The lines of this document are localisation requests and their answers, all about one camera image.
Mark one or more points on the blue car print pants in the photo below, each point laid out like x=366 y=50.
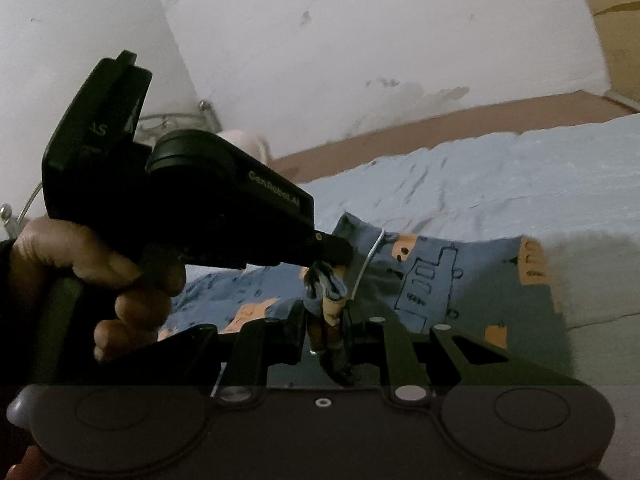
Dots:
x=430 y=280

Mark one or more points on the plywood board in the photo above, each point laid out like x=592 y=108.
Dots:
x=615 y=15

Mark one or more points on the grey metal headboard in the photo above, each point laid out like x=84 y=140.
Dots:
x=175 y=120

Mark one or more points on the cream rolled comforter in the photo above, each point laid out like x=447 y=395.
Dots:
x=245 y=142

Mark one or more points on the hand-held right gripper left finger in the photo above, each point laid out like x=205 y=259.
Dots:
x=294 y=332

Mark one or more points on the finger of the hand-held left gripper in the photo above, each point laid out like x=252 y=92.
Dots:
x=336 y=249

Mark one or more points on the light blue striped blanket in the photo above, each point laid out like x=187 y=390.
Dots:
x=475 y=180

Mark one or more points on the person's left hand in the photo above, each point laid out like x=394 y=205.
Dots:
x=75 y=250

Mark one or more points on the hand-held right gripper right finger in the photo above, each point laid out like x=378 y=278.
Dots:
x=351 y=336

